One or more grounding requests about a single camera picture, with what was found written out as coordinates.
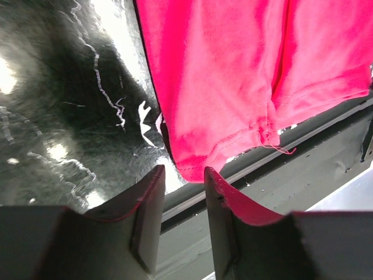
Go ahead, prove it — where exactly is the pink t shirt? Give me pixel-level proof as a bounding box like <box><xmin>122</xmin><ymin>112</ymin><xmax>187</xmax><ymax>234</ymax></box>
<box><xmin>136</xmin><ymin>0</ymin><xmax>372</xmax><ymax>183</ymax></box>

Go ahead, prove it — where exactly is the black marbled table mat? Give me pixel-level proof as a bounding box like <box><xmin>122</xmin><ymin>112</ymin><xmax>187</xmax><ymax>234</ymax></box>
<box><xmin>1</xmin><ymin>1</ymin><xmax>190</xmax><ymax>212</ymax></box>

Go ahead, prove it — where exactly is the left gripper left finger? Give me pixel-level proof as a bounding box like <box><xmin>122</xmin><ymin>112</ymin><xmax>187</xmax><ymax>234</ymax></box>
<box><xmin>1</xmin><ymin>165</ymin><xmax>166</xmax><ymax>279</ymax></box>

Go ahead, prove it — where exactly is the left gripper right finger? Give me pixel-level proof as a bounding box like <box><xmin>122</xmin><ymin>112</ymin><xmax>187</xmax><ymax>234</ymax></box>
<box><xmin>204</xmin><ymin>167</ymin><xmax>372</xmax><ymax>279</ymax></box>

